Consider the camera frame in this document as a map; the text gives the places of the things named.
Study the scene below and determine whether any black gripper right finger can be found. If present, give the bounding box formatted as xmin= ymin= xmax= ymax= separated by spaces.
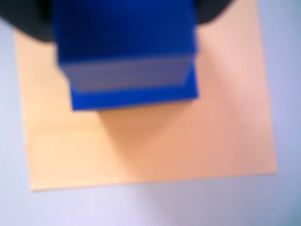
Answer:
xmin=195 ymin=0 xmax=233 ymax=25

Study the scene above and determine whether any small blue cube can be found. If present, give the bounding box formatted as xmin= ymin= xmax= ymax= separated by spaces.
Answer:
xmin=53 ymin=0 xmax=198 ymax=67

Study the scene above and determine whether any orange paper square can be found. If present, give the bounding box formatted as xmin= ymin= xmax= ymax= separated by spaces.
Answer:
xmin=14 ymin=0 xmax=278 ymax=192

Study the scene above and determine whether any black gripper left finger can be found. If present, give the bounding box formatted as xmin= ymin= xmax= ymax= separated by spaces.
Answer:
xmin=0 ymin=0 xmax=56 ymax=43

